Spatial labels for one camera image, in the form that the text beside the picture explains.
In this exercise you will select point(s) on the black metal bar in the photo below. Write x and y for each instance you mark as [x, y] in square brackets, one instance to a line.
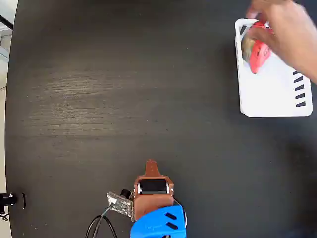
[6, 21]

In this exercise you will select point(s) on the red turtle toy gold shell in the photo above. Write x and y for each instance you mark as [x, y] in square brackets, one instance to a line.
[257, 54]

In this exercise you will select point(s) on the black table clamp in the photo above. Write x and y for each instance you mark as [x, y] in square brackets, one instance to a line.
[7, 198]

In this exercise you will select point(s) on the brown gripper with servo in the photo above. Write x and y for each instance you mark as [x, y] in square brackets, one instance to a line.
[153, 204]

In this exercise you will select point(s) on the bare circuit board camera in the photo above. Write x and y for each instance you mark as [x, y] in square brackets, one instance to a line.
[120, 205]

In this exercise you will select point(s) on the white slotted tray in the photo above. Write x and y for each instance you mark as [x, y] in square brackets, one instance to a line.
[272, 99]

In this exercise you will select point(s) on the person's bare hand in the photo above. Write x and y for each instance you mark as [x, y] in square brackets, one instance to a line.
[287, 32]

